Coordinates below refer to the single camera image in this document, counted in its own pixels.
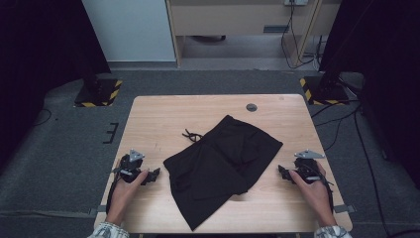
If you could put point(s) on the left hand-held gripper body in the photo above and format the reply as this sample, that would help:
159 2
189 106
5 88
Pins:
132 167

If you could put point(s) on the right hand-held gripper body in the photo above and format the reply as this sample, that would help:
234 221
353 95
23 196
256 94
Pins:
307 170

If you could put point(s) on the black shorts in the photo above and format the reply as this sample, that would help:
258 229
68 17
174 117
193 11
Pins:
224 162

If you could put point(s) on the person's right hand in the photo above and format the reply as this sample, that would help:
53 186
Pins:
315 196

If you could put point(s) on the person's left hand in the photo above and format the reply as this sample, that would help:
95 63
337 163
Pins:
124 196

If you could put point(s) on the grey tape piece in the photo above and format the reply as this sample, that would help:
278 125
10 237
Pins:
344 208

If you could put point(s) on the grey round table grommet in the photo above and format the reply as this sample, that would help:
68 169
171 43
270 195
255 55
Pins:
251 107

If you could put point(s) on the black stand base striped edge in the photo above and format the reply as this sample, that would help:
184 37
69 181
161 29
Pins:
97 94
325 92

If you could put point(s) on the black curtain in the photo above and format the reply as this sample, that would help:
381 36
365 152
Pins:
386 66
36 59

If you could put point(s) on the white panel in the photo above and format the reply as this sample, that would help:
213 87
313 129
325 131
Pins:
128 29

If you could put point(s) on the beige wooden desk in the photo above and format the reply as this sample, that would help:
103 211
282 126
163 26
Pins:
231 20

